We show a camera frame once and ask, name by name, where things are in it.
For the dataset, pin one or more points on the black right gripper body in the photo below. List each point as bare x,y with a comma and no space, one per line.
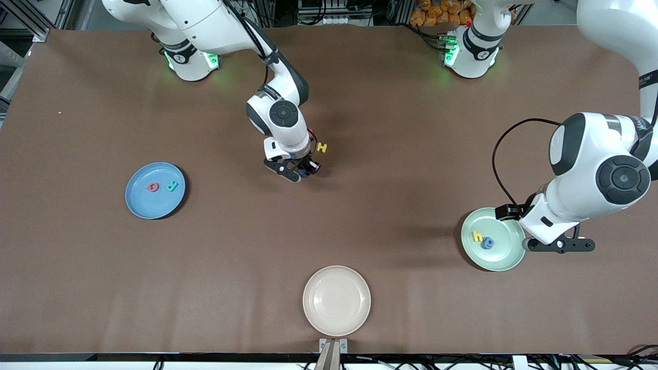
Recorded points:
307,165

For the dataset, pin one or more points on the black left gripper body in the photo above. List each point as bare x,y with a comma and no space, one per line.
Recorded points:
515,210

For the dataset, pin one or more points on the yellow foam letter h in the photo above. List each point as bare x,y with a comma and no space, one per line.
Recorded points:
322,148
475,236

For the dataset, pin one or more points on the teal foam letter R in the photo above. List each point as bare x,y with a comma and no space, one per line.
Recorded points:
170,186

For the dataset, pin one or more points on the red foam letter G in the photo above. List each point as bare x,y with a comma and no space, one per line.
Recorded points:
152,190

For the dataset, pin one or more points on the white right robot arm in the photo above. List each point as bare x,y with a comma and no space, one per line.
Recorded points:
290,136

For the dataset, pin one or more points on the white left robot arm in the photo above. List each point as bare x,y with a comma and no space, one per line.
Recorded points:
581,195

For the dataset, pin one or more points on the green plate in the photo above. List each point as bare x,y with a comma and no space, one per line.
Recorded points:
498,257

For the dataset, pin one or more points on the beige plate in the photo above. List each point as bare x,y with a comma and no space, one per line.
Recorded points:
336,300

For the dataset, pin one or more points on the blue plate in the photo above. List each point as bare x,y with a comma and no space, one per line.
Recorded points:
154,205

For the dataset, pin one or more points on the brown table cover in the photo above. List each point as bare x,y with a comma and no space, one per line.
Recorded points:
329,231

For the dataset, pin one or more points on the white ventilated equipment box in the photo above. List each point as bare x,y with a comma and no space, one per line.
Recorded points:
334,20

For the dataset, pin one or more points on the orange snack packets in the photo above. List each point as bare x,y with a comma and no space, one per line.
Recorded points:
437,13

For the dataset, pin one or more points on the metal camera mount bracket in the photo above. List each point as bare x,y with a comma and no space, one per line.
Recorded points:
334,354

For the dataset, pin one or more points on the aluminium frame post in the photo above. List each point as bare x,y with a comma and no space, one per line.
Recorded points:
41,33

